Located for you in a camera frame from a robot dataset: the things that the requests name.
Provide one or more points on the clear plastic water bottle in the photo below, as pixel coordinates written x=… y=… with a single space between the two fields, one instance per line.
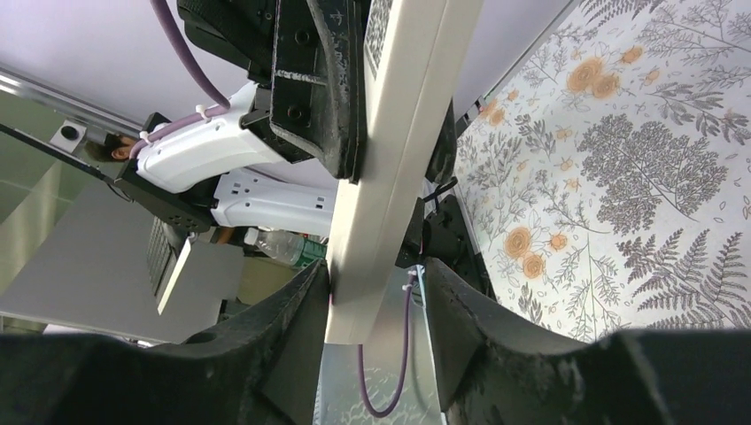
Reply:
x=288 y=248

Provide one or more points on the floral table mat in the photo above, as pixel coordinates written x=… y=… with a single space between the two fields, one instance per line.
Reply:
x=608 y=182

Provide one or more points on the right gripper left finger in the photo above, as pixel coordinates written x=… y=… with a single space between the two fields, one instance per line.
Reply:
x=260 y=366

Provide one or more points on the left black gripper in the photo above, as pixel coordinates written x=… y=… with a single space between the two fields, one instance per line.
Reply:
x=314 y=105

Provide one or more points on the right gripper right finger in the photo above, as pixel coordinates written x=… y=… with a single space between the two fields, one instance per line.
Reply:
x=495 y=367

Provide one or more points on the white remote control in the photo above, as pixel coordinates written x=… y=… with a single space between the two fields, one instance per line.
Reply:
x=413 y=53

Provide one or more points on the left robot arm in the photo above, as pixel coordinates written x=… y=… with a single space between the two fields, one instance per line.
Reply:
x=203 y=170

